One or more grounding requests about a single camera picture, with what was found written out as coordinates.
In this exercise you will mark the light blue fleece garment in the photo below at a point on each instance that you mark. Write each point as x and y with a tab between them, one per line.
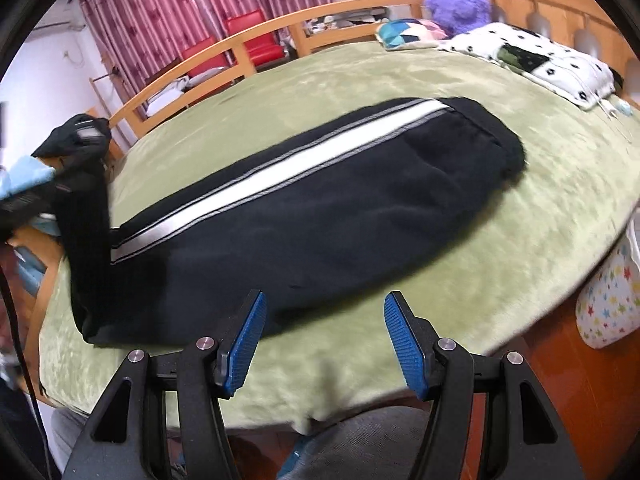
25	173

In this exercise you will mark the green bed blanket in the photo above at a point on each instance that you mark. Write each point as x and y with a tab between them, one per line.
533	248

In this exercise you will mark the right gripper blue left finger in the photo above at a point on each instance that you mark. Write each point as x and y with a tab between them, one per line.
213	369

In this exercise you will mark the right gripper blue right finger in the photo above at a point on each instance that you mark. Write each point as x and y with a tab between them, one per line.
438	370

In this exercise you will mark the black garment on rail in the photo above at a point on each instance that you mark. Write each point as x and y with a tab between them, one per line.
79	134

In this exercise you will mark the white black-dotted pillow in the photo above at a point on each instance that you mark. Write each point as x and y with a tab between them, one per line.
575	76

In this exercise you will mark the star patterned bag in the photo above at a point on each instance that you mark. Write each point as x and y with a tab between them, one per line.
607	308

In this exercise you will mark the purple plush toy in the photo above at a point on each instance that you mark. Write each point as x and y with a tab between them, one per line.
459	16

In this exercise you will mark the geometric teal cushion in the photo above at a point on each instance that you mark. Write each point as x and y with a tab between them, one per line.
409	34

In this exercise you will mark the black pants with white stripe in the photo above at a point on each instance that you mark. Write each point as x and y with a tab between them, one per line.
311	220

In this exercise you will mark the red patterned curtain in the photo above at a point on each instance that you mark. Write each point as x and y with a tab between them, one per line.
144	36

